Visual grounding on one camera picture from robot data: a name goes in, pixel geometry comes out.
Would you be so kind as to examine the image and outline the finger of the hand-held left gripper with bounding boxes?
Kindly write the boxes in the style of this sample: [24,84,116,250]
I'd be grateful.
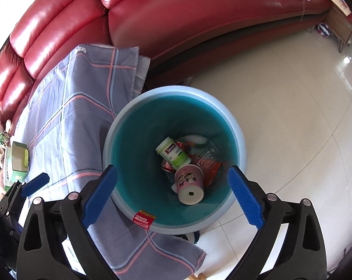
[14,173,49,198]
[0,181,26,219]

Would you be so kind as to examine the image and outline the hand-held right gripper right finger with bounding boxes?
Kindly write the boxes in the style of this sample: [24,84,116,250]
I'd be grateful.
[227,165,328,280]

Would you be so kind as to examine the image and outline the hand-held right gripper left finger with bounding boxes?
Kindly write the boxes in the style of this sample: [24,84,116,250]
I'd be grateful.
[16,165,120,280]

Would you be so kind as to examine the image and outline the white green medicine box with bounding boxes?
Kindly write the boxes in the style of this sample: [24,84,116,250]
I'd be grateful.
[2,147,28,191]

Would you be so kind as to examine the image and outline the red snack wrapper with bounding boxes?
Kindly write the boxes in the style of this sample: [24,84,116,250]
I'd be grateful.
[205,157,223,187]

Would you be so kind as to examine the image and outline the pink paper cup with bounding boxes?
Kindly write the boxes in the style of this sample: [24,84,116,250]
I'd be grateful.
[174,164,205,205]

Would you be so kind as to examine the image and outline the clear crushed plastic bottle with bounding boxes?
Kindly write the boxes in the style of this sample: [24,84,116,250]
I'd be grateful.
[190,143,220,164]

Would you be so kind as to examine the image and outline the red soda can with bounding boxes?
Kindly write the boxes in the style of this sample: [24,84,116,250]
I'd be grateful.
[161,140,191,172]

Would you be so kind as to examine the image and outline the teal plastic bin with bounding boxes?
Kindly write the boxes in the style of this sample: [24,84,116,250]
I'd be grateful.
[102,85,247,234]

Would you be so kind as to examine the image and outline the white bottle green lid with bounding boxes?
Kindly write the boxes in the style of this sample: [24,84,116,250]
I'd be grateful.
[155,136,192,170]

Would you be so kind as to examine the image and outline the grey plaid cloth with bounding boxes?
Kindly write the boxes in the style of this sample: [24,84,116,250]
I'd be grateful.
[17,44,207,280]

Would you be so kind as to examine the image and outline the red leather sofa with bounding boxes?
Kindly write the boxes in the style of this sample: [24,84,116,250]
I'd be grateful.
[0,0,332,129]

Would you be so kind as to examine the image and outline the striped ball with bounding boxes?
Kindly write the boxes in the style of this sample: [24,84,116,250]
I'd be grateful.
[316,22,331,38]

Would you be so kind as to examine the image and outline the wooden side table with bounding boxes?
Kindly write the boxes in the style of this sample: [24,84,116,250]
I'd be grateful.
[322,0,352,53]

